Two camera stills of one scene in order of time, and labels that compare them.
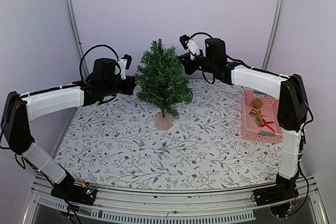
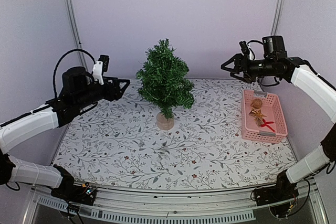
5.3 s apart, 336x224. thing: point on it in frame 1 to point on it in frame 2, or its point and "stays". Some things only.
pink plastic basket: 260,118 stays
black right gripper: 189,70 to 239,59
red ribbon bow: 265,124 stays
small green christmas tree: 162,85 stays
